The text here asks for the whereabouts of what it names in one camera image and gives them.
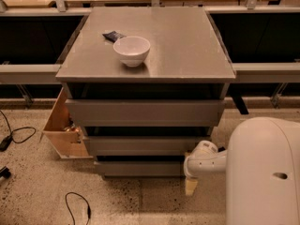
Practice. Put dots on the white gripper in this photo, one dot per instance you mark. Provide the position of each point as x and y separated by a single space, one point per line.
191 169

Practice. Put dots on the grey bottom drawer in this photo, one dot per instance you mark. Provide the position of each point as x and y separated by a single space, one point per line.
139 168

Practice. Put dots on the grey drawer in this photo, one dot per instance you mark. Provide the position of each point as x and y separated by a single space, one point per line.
140 145
145 113
139 168

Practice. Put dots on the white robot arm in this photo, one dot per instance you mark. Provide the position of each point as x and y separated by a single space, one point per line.
262 166

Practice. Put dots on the grey middle drawer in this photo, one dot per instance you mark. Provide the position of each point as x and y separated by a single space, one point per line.
140 145

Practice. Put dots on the grey drawer cabinet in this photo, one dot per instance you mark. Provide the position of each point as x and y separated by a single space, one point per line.
185 62

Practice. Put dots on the grey top drawer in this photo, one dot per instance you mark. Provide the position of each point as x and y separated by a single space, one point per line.
145 113

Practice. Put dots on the wooden box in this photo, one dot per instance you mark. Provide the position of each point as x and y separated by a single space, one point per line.
65 137

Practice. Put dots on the white ceramic bowl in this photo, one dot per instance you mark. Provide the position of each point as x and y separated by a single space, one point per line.
132 50

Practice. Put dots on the dark blue snack packet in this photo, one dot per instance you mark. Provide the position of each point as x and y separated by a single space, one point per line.
113 36

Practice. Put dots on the black object left edge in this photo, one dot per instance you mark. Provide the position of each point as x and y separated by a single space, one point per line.
5 172

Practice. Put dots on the grey metal rail frame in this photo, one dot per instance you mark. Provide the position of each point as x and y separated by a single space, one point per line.
40 73

